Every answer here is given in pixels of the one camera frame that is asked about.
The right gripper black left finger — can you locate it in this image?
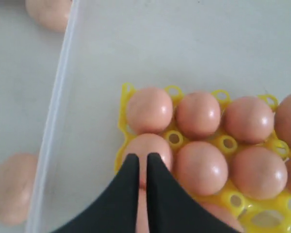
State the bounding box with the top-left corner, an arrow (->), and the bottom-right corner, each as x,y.
55,154 -> 139,233

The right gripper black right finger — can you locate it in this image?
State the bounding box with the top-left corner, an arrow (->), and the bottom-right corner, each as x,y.
146,153 -> 237,233

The yellow plastic egg tray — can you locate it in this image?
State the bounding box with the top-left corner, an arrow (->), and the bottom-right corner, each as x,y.
114,83 -> 291,233

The clear plastic tray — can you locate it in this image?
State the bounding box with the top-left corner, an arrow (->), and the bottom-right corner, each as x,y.
0,0 -> 81,233

